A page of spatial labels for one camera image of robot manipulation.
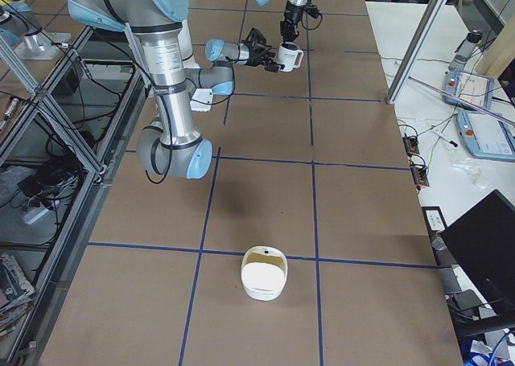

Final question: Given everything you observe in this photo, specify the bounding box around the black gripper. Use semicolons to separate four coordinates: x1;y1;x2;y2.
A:
280;19;299;43
248;46;284;72

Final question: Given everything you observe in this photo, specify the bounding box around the white mug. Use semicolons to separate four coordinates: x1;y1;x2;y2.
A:
276;42;303;72

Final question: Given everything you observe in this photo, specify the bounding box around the orange circuit board upper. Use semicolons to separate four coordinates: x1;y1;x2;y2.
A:
402;135;419;156

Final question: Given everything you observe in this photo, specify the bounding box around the orange circuit board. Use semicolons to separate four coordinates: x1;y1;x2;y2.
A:
410;164;430;191
402;135;419;156

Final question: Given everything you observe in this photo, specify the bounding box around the grey water bottle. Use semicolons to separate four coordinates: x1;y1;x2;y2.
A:
448;30;483;71

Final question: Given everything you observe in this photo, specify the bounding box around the orange circuit board lower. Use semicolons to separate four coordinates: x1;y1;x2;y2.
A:
410;164;430;191

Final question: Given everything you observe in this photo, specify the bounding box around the upper blue teach pendant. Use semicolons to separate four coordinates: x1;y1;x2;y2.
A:
443;69;494;110

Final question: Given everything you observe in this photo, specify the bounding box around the blue teach pendant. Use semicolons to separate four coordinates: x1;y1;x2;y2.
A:
456;110;514;162
443;69;494;110

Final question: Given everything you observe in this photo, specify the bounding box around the cream white container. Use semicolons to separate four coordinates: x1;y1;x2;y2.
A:
241;245;288;302

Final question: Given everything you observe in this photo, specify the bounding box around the lower blue teach pendant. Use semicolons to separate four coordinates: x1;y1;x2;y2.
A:
456;110;514;162

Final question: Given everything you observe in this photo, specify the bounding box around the black laptop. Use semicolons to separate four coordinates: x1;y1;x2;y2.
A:
441;189;514;315

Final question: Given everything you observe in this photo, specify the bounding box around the white power strip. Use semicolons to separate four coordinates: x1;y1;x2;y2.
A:
22;205;49;225

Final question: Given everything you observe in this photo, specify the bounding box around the stack of books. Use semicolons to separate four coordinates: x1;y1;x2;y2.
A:
1;252;35;338

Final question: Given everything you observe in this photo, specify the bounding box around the white pedestal column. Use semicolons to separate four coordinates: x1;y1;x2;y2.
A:
176;19;213;113

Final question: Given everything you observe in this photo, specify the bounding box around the aluminium frame post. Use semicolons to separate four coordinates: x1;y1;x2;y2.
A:
386;0;447;105

